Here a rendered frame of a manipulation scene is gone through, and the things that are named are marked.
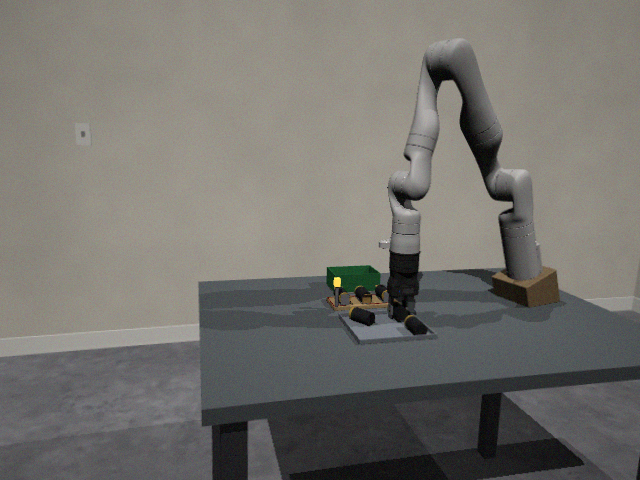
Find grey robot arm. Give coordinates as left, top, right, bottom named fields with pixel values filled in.
left=388, top=38, right=543, bottom=280

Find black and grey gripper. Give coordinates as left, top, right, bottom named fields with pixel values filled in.
left=379, top=232, right=421, bottom=316

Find green open-top box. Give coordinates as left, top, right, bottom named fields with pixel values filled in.
left=326, top=265, right=381, bottom=293

